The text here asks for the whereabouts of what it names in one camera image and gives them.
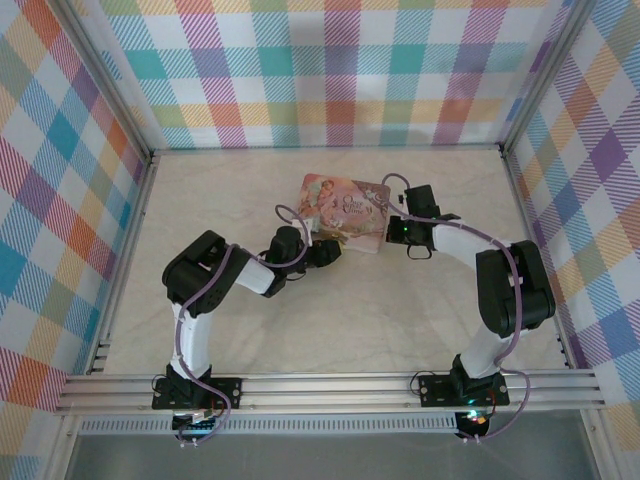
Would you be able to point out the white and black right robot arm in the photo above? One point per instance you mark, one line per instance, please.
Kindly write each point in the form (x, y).
(515, 285)

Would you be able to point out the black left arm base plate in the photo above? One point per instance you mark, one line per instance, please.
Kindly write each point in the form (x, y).
(227, 392)

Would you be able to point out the grey metal base sheet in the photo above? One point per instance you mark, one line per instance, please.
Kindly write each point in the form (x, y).
(325, 460)

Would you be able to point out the controller circuit board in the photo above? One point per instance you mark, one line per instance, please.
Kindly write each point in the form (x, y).
(472, 416)
(195, 422)

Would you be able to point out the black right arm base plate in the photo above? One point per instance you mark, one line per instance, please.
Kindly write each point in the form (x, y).
(435, 390)

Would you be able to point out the right controller circuit board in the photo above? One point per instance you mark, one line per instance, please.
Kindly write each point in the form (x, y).
(472, 416)

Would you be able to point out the left controller circuit board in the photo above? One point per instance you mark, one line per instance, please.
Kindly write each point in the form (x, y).
(195, 422)

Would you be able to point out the aluminium frame floor rail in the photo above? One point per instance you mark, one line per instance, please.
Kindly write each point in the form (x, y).
(325, 149)
(127, 250)
(535, 250)

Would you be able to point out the pink illustrated storybook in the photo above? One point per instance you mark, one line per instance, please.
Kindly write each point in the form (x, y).
(345, 205)

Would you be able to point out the aluminium frame post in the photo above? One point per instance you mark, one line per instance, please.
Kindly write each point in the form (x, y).
(542, 75)
(114, 75)

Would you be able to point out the aluminium mounting rail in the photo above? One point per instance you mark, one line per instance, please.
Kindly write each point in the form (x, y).
(325, 392)

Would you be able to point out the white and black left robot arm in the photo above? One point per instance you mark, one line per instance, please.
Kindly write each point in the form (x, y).
(195, 330)

